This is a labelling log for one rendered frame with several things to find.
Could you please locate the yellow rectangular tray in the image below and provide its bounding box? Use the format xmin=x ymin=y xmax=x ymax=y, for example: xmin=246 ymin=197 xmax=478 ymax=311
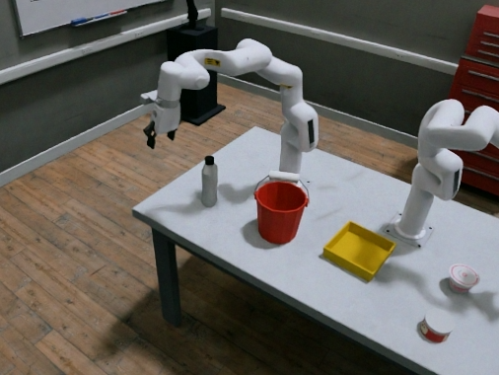
xmin=323 ymin=220 xmax=396 ymax=282

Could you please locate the white yogurt cup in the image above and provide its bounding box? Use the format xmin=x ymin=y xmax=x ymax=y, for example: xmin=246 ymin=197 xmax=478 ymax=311
xmin=449 ymin=263 xmax=480 ymax=294

